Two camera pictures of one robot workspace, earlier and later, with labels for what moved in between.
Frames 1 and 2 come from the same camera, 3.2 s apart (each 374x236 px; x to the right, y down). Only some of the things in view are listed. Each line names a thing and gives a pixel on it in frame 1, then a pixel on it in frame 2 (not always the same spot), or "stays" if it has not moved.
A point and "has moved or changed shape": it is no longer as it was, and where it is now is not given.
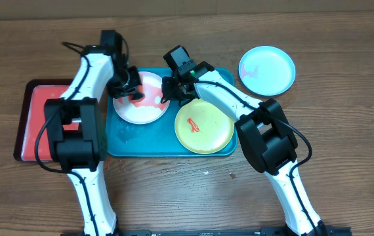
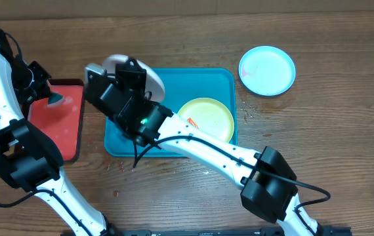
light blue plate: (266, 70) stays
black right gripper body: (174, 91) → (137, 88)
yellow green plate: (202, 129) stays
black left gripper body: (123, 83) → (30, 82)
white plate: (151, 109) has moved or changed shape
